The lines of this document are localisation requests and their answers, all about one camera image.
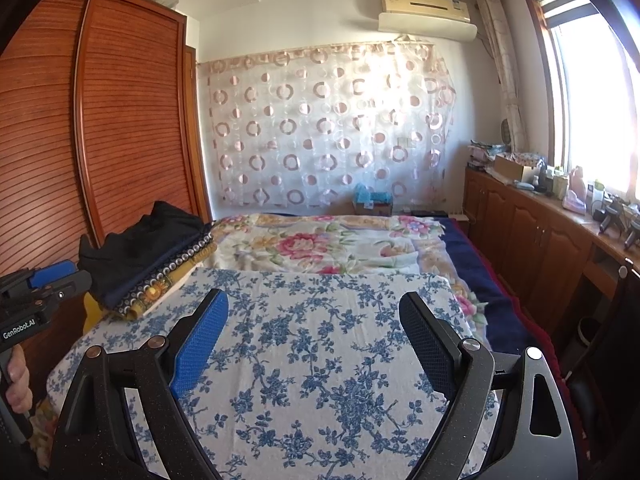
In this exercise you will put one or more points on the blue item behind bed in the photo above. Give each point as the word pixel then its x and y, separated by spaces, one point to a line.
pixel 372 202

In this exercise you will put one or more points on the sheer circle-patterned curtain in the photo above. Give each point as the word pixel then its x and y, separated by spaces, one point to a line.
pixel 325 125

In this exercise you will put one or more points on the wall air conditioner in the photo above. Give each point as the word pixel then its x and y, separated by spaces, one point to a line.
pixel 425 15

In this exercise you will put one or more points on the pale window curtain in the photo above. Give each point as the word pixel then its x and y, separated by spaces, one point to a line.
pixel 500 60

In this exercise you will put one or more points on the folded dark medallion-patterned garment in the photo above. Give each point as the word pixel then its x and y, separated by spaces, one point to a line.
pixel 165 280

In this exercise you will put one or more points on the pile of papers and packets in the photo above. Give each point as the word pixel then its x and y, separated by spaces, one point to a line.
pixel 485 152

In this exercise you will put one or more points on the yellow quilt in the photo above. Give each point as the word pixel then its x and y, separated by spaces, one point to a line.
pixel 95 315

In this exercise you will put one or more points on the folded navy blue garment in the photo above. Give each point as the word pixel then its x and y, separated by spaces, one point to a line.
pixel 112 292

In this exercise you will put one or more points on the open cardboard box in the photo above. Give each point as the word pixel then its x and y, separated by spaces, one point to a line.
pixel 512 167

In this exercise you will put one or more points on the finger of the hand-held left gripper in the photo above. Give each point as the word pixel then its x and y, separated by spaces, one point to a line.
pixel 52 272

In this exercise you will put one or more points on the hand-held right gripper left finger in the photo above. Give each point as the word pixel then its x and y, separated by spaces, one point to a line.
pixel 200 345

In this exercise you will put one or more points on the pink floral blanket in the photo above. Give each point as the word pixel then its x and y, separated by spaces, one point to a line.
pixel 300 245

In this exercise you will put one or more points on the navy blue blanket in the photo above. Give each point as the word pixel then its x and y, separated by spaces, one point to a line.
pixel 500 300

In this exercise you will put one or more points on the black printed t-shirt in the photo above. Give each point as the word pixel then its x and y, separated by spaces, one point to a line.
pixel 145 245

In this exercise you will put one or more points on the wooden framed window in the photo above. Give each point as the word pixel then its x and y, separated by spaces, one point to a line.
pixel 590 100

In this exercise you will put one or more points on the long wooden cabinet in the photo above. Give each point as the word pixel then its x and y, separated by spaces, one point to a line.
pixel 525 225

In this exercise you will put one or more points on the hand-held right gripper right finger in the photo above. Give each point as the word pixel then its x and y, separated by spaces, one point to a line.
pixel 425 345

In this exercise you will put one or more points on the wooden louvered wardrobe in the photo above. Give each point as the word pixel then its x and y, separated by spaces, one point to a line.
pixel 125 110

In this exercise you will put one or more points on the person's left hand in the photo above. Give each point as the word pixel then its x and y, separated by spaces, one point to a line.
pixel 17 385

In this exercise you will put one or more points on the dark oval fan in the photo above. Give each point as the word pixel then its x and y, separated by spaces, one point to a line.
pixel 506 130

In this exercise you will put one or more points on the black chair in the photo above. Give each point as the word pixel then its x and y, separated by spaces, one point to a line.
pixel 625 360

